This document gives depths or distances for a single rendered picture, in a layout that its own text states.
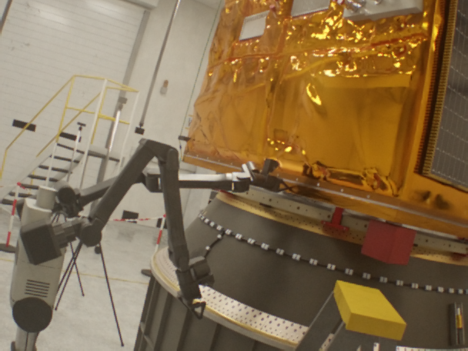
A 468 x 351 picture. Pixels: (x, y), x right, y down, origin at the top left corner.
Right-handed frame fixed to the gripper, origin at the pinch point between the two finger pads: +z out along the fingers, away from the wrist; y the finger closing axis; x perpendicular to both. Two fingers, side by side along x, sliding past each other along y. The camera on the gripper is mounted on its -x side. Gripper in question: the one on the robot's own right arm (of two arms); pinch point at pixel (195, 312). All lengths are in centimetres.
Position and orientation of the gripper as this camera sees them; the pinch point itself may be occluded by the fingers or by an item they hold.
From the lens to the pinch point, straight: 181.3
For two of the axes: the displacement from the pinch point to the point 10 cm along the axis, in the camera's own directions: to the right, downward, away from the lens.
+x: -8.7, 2.9, -4.1
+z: 2.1, 9.5, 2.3
